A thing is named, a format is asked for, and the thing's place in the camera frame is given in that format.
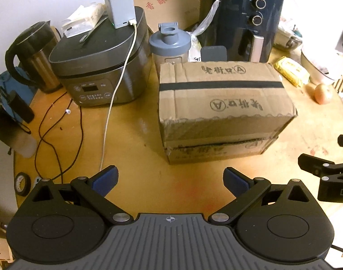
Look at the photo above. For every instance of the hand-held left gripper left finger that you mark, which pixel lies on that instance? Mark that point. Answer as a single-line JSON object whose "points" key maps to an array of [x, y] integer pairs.
{"points": [[105, 181]]}

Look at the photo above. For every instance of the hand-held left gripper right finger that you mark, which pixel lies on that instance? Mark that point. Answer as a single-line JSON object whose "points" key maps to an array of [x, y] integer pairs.
{"points": [[236, 182]]}

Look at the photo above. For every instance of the taped cardboard box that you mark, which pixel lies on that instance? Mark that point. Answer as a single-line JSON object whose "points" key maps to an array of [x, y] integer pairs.
{"points": [[222, 101]]}

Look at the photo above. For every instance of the wooden desktop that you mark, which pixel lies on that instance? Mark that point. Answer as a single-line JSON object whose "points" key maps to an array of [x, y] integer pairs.
{"points": [[132, 146]]}

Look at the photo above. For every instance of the apple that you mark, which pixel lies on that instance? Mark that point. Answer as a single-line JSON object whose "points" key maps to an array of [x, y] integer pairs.
{"points": [[323, 94]]}

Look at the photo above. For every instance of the white bowl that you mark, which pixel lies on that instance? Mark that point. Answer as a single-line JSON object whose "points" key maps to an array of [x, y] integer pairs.
{"points": [[314, 66]]}

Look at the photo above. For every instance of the black tape roll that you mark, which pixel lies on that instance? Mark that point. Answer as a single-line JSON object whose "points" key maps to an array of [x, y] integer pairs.
{"points": [[21, 184]]}

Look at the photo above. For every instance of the yellow wet wipes packet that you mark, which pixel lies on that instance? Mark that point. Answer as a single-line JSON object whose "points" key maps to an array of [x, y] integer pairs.
{"points": [[291, 70]]}

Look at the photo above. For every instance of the frosted water bottle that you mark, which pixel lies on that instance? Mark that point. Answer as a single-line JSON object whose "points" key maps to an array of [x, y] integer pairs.
{"points": [[17, 137]]}

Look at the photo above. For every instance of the grey rice cooker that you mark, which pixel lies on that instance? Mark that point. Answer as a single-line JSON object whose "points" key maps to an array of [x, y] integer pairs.
{"points": [[101, 67]]}

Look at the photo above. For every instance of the metal bowl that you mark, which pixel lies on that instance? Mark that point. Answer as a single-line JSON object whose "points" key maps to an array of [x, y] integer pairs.
{"points": [[289, 40]]}

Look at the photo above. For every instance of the blue cloth bag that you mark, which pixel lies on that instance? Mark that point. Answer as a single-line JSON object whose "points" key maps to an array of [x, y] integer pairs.
{"points": [[11, 90]]}

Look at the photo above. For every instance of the black phone stand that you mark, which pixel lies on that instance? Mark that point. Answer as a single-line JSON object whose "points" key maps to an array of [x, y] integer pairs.
{"points": [[213, 53]]}

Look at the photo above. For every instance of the black steel electric kettle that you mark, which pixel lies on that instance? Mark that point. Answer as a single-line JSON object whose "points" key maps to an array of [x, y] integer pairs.
{"points": [[33, 59]]}

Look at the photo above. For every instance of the shaker bottle with grey lid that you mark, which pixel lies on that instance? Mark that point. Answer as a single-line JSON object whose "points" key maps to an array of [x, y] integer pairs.
{"points": [[170, 47]]}

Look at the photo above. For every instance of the white printed plastic bag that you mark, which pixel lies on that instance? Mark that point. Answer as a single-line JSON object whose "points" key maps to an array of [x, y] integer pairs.
{"points": [[202, 31]]}

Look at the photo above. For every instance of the dark air fryer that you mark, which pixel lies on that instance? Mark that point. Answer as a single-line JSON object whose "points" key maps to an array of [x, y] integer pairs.
{"points": [[239, 14]]}

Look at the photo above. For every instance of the tissue pack in plastic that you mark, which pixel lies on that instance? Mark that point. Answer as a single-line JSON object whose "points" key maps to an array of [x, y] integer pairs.
{"points": [[81, 17]]}

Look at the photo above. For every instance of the white power bank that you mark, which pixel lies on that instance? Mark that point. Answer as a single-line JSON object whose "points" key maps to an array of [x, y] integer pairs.
{"points": [[118, 5]]}

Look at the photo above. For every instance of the red print cardboard box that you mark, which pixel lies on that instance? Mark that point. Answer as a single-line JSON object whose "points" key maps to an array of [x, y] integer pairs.
{"points": [[163, 2]]}

